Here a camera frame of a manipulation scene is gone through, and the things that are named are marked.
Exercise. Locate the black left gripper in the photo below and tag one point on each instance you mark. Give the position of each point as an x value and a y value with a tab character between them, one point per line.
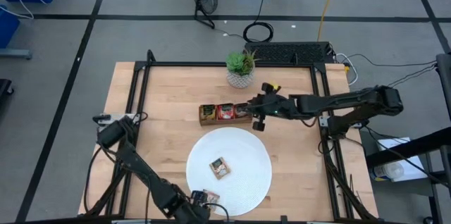
186	210

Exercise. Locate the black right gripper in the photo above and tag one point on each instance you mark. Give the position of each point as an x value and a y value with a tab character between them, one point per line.
275	106

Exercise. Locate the red tea packet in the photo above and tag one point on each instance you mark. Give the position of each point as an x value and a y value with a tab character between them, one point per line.
225	111

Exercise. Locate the orange tea packet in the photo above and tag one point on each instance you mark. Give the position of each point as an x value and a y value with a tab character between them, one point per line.
208	110

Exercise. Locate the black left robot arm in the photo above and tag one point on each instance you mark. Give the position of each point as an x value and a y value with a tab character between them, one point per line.
141	167

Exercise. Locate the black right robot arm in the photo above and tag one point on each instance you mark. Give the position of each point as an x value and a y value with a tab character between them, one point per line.
345	104

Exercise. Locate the wooden three-compartment tray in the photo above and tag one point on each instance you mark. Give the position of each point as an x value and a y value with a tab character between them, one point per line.
225	121

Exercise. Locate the succulent in patterned grey pot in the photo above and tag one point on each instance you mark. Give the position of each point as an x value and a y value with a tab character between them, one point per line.
239	77

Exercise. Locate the white round woven placemat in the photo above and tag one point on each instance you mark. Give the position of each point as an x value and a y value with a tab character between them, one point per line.
243	178

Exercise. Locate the yellow plug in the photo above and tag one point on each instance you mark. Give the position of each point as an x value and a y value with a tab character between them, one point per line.
346	69

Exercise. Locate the black metal stand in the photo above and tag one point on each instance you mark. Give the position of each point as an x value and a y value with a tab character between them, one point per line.
408	146

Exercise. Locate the white box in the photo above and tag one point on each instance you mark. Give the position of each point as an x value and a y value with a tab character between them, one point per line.
414	166

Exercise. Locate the blue cart with grey base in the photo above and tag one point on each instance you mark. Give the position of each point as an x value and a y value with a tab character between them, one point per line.
7	26

